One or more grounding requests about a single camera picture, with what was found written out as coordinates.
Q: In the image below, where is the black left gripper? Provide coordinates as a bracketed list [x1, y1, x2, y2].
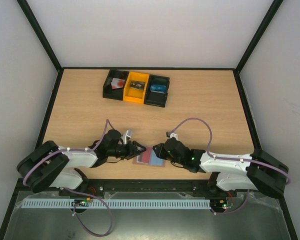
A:
[107, 140, 147, 160]

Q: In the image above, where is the light blue credit card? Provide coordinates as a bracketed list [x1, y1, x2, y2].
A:
[149, 150, 164, 167]

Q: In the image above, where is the red white credit card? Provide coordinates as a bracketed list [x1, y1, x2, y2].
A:
[111, 77, 126, 90]

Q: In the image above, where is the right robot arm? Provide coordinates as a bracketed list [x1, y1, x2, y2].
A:
[152, 137, 289, 199]

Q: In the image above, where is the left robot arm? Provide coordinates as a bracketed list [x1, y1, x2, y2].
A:
[16, 129, 147, 193]

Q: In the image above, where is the blue VIP card in bin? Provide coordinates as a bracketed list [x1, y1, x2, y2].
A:
[150, 84, 167, 93]

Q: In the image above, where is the grey VIP card in bin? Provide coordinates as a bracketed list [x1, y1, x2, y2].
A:
[130, 80, 146, 91]

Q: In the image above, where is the red white card in bin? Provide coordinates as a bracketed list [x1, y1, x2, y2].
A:
[108, 77, 127, 91]

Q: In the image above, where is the black right bin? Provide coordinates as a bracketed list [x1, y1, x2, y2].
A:
[144, 74, 170, 108]

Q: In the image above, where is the black bin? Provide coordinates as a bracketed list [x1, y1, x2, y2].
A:
[144, 74, 170, 108]
[102, 69, 129, 101]

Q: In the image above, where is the black left bin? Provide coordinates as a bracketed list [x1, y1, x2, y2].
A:
[102, 69, 129, 101]

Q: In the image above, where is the yellow middle bin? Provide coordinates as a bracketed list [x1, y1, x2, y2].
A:
[123, 71, 150, 104]

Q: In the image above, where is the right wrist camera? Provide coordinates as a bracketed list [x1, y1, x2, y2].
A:
[166, 131, 179, 141]

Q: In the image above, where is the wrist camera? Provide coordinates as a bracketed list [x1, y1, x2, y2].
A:
[166, 131, 179, 141]
[121, 129, 133, 145]

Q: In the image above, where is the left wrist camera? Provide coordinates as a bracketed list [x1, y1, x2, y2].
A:
[121, 129, 133, 145]

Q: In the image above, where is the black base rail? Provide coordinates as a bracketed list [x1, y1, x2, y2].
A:
[14, 177, 281, 198]

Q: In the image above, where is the light blue slotted cable duct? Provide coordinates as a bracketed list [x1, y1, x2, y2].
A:
[21, 198, 211, 210]

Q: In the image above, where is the black enclosure frame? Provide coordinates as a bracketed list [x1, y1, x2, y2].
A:
[0, 0, 283, 240]

